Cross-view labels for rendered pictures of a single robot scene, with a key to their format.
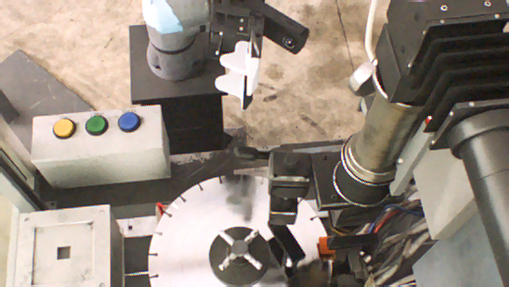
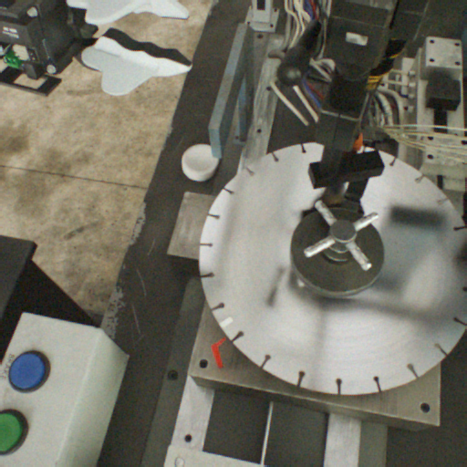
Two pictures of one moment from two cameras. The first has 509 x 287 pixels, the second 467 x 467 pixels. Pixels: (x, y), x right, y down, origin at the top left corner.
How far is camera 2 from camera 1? 0.59 m
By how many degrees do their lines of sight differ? 31
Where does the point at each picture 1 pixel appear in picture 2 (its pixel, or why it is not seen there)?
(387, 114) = not seen: outside the picture
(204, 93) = (18, 272)
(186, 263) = (329, 328)
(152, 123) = (51, 334)
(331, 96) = (58, 202)
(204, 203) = (237, 277)
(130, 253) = (229, 449)
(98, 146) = (48, 439)
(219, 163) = (137, 283)
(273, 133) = (69, 274)
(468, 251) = not seen: outside the picture
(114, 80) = not seen: outside the picture
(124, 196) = (130, 435)
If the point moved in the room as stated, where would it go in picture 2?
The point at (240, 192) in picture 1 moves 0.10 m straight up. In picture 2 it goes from (235, 223) to (232, 178)
